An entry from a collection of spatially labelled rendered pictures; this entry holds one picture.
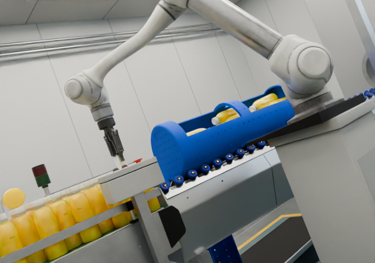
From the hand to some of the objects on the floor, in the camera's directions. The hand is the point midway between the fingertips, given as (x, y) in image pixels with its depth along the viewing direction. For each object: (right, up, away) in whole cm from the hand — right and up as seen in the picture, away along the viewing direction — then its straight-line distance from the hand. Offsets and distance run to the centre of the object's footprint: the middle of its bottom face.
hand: (120, 162), depth 158 cm
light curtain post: (+184, -53, +53) cm, 199 cm away
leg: (+58, -98, 0) cm, 114 cm away
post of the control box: (+47, -101, -34) cm, 116 cm away
